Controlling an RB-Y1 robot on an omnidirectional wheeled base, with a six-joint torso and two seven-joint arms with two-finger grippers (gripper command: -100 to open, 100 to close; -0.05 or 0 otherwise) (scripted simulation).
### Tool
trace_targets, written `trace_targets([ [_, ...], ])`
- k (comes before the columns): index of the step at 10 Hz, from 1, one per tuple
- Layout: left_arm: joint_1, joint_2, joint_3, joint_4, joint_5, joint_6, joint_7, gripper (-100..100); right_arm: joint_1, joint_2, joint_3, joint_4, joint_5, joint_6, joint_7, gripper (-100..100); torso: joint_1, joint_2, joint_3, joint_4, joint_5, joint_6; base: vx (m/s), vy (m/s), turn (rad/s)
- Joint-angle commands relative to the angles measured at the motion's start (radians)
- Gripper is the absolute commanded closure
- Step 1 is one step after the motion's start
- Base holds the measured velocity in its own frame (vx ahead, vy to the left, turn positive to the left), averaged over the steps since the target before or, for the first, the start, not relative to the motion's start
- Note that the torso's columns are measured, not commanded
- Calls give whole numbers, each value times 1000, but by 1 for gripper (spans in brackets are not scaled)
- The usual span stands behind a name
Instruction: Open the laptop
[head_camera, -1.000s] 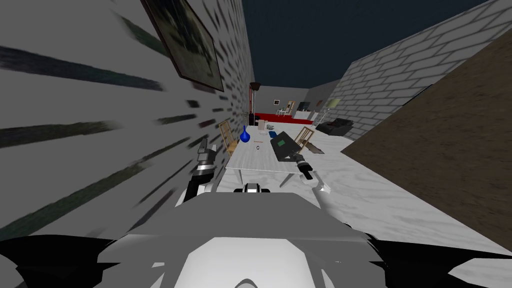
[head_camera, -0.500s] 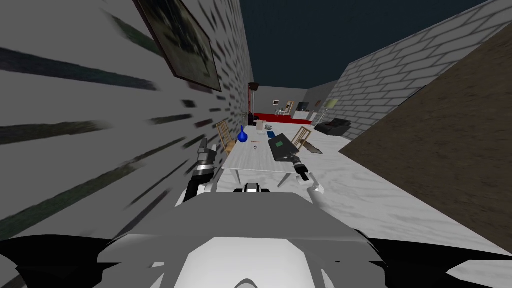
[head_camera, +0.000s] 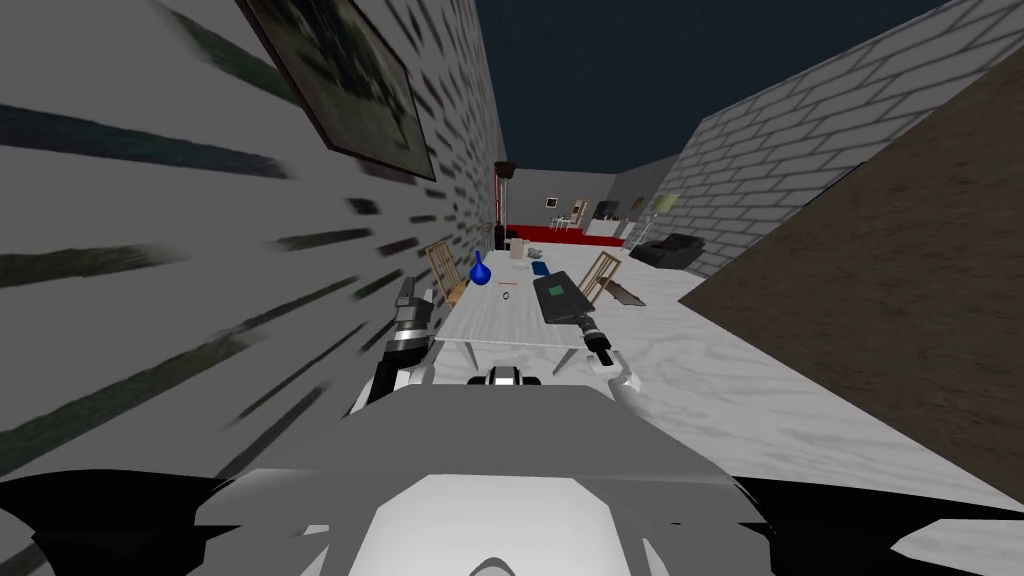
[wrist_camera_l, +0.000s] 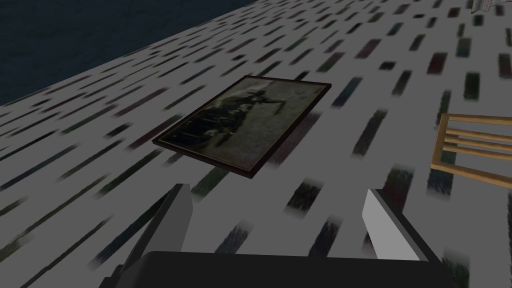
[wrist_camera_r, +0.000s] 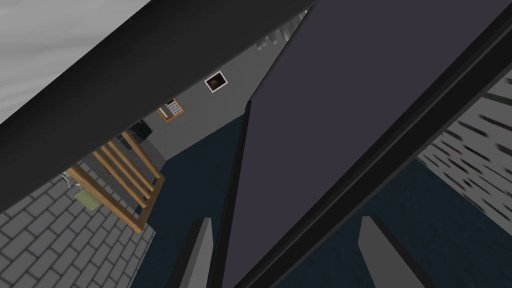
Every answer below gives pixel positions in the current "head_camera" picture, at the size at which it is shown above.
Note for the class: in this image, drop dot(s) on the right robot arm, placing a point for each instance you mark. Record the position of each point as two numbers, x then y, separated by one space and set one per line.
597 346

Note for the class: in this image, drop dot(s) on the pale box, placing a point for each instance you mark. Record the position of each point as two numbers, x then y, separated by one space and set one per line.
516 248

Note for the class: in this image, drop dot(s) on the blue vase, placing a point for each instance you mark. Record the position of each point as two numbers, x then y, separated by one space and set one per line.
480 274

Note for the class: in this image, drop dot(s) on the dark framed wall picture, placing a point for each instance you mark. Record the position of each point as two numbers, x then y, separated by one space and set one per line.
352 80

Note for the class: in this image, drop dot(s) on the dark flat board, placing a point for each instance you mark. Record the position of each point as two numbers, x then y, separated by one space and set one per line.
626 294

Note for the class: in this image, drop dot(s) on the red rug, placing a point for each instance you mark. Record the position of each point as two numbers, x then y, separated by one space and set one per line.
560 234

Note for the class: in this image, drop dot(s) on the white table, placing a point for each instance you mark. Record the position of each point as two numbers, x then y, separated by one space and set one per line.
512 320

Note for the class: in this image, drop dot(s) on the black armchair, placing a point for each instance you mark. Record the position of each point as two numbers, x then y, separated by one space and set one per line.
668 252

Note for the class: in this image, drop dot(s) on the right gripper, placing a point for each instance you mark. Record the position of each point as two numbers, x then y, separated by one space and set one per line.
578 314

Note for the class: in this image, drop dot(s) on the wooden chair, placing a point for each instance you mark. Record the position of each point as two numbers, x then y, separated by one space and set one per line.
604 272
444 268

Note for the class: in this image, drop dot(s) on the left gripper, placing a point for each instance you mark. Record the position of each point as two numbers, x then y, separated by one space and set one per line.
416 310

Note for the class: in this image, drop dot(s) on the floor lamp with pale shade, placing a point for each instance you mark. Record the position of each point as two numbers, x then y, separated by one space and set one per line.
662 204

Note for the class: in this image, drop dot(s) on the television on white stand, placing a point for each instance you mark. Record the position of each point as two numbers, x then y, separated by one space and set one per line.
606 212

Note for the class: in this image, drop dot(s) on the dark floor lamp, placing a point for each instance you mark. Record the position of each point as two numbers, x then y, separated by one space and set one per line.
504 200

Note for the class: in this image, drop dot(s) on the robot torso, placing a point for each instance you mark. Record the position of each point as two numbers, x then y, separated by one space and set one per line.
496 448

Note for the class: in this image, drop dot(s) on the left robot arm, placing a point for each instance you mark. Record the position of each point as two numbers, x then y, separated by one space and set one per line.
400 368

